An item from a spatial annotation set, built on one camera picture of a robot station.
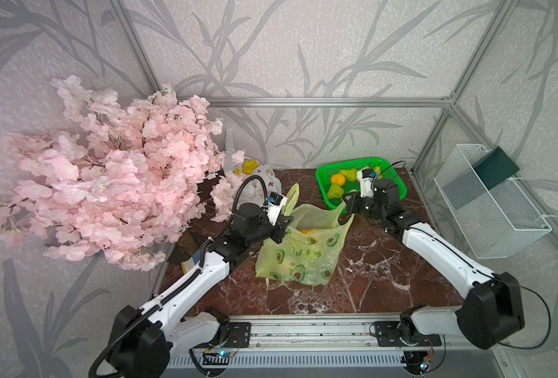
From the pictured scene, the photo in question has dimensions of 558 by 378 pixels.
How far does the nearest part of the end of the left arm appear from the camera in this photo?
580 millimetres

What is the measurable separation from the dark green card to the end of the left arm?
627mm

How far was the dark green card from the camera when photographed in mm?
700
